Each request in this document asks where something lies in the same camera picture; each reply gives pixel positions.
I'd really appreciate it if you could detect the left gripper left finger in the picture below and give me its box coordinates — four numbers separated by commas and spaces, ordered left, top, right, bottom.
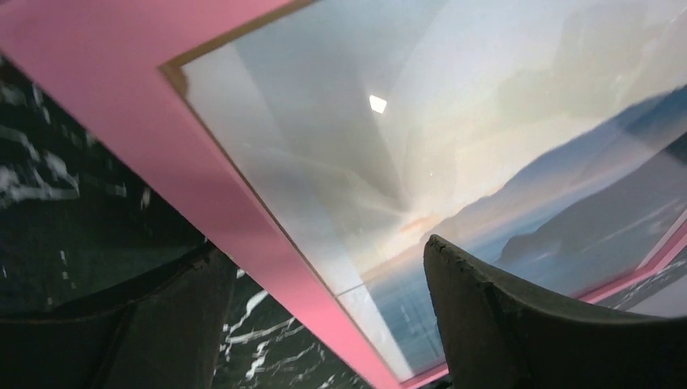
1, 247, 237, 388

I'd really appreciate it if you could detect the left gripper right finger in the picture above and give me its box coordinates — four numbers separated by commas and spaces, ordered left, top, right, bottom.
423, 235, 686, 388

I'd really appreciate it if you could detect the clear acrylic sheet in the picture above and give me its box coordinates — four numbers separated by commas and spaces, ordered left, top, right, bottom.
179, 0, 687, 379

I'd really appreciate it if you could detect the pink wooden picture frame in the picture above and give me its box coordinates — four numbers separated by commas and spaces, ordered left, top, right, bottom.
1, 1, 686, 388

